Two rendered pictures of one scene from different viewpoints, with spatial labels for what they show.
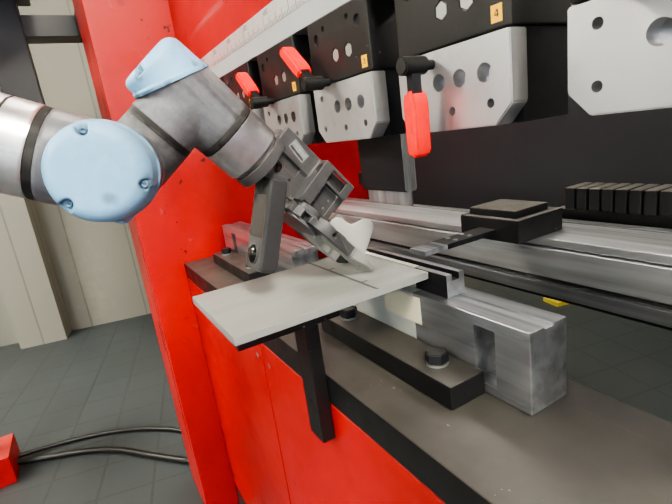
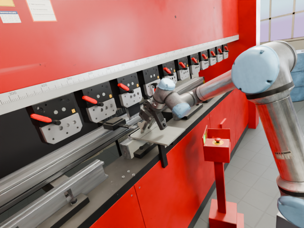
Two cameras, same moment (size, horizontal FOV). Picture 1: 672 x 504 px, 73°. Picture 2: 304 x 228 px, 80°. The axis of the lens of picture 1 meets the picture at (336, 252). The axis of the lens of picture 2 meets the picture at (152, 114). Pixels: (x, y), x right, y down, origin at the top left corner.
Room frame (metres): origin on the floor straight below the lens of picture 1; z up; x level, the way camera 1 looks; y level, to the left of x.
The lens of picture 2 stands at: (0.89, 0.92, 1.45)
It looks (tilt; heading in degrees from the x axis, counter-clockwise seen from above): 19 degrees down; 251
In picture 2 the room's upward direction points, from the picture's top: 11 degrees counter-clockwise
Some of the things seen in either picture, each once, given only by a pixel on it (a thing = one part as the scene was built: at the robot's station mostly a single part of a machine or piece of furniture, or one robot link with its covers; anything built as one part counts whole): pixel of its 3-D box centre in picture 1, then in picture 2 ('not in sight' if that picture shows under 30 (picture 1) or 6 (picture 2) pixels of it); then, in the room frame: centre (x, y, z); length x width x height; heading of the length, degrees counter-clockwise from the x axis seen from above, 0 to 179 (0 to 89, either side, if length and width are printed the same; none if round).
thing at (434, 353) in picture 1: (436, 356); not in sight; (0.49, -0.10, 0.91); 0.03 x 0.03 x 0.02
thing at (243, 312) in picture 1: (307, 287); (157, 133); (0.57, 0.04, 1.00); 0.26 x 0.18 x 0.01; 119
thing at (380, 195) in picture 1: (386, 170); (133, 110); (0.64, -0.09, 1.13); 0.10 x 0.02 x 0.10; 29
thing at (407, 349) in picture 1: (388, 346); (152, 143); (0.58, -0.05, 0.89); 0.30 x 0.05 x 0.03; 29
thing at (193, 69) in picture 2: not in sight; (191, 64); (-0.04, -0.46, 1.26); 0.15 x 0.09 x 0.17; 29
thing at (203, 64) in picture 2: not in sight; (200, 60); (-0.21, -0.55, 1.26); 0.15 x 0.09 x 0.17; 29
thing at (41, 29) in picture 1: (62, 17); not in sight; (1.65, 0.78, 1.67); 0.40 x 0.24 x 0.07; 29
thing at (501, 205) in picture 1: (478, 227); (121, 124); (0.71, -0.23, 1.01); 0.26 x 0.12 x 0.05; 119
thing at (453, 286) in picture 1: (405, 269); (140, 130); (0.63, -0.10, 0.99); 0.20 x 0.03 x 0.03; 29
